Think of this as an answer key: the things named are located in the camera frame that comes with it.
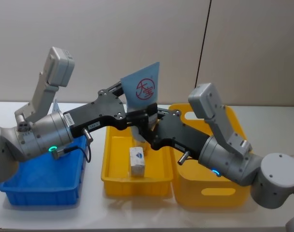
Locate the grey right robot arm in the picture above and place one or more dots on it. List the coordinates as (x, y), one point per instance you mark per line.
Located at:
(234, 159)

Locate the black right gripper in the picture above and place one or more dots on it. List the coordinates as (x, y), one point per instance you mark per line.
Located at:
(176, 133)

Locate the pale blue bag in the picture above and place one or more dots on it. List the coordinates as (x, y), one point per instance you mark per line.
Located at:
(143, 84)

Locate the small white box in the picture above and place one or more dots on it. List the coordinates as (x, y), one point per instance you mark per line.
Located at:
(137, 160)

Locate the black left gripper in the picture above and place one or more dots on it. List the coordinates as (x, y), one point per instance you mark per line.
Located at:
(101, 111)

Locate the blue plastic bin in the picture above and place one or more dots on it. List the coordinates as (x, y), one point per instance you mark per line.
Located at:
(40, 178)

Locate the shallow yellow plastic tray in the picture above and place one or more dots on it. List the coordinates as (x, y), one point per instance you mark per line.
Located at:
(118, 164)

